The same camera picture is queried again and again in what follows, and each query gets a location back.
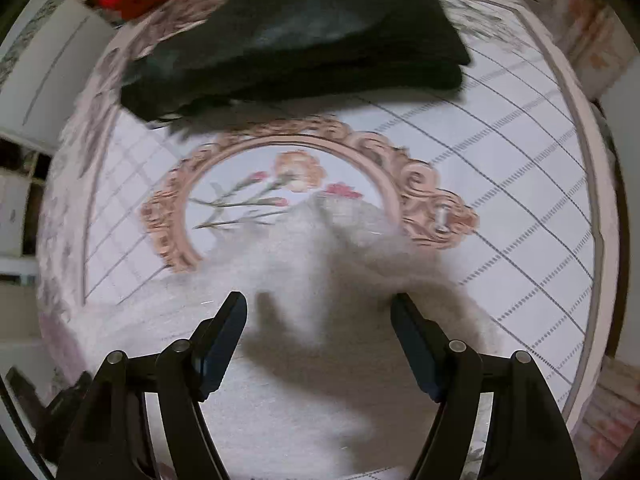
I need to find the white drawer unit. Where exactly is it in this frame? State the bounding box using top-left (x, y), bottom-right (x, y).
top-left (0, 167), bottom-right (51, 261)

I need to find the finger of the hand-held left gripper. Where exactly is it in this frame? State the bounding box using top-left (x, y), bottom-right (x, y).
top-left (5, 367), bottom-right (95, 463)

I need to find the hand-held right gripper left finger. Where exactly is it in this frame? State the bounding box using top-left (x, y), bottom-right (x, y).
top-left (55, 290), bottom-right (248, 480)

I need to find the white wardrobe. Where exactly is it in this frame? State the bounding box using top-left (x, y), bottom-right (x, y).
top-left (0, 0), bottom-right (118, 153)

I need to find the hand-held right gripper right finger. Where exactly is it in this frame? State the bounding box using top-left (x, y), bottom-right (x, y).
top-left (390, 292), bottom-right (583, 480)

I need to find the white quilted mat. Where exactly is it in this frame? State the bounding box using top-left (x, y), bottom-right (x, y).
top-left (82, 0), bottom-right (601, 480)

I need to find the white tweed jacket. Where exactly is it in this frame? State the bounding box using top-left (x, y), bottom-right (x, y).
top-left (75, 195), bottom-right (506, 480)

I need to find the black folded jacket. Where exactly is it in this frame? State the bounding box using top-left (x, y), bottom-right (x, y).
top-left (120, 0), bottom-right (472, 133)

